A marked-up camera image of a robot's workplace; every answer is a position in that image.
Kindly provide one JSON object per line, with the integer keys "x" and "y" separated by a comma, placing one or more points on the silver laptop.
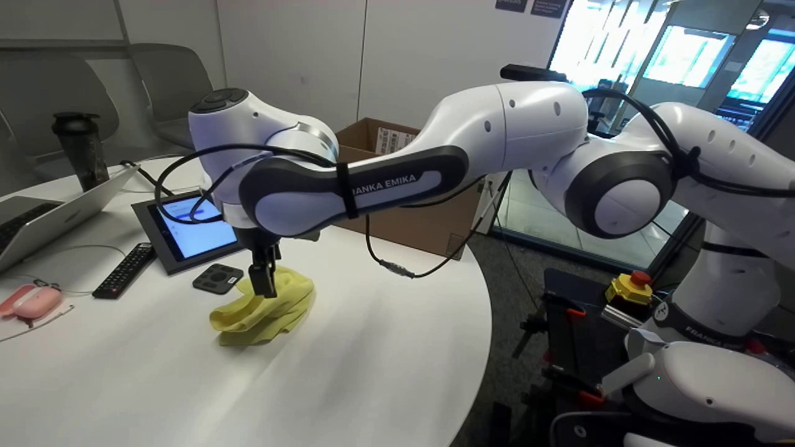
{"x": 29, "y": 225}

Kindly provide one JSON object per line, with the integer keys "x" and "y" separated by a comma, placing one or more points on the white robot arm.
{"x": 280, "y": 174}

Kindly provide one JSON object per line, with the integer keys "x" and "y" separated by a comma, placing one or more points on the pink case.
{"x": 32, "y": 302}

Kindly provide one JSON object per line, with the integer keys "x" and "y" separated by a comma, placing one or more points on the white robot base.
{"x": 705, "y": 383}

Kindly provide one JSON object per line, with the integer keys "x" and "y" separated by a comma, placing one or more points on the yellow cloth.
{"x": 257, "y": 321}

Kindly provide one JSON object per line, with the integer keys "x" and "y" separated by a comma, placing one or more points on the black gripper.
{"x": 264, "y": 256}

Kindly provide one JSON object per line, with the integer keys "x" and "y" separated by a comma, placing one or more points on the grey lounge chair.
{"x": 173, "y": 81}

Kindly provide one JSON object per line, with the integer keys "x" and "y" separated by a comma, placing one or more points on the black shaker bottle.
{"x": 78, "y": 138}

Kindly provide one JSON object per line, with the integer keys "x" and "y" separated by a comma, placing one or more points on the black remote control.
{"x": 129, "y": 268}

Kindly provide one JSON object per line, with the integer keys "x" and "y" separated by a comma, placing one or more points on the black tablet with blue screen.
{"x": 183, "y": 232}

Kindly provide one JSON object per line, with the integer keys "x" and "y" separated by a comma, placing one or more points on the small black square device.
{"x": 217, "y": 278}

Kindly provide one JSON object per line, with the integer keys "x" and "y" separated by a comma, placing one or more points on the brown cardboard box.
{"x": 436, "y": 228}

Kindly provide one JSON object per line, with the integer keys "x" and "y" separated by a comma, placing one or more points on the yellow red emergency stop button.
{"x": 633, "y": 289}

